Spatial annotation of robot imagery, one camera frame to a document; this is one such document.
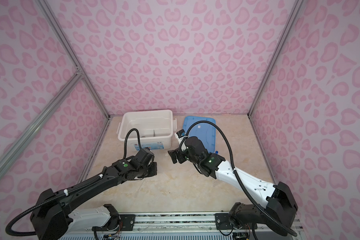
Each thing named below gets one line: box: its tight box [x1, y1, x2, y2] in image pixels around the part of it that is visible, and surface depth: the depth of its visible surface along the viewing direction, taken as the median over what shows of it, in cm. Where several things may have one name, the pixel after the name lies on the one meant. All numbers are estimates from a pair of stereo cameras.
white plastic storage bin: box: [116, 110, 177, 150], surface depth 100 cm
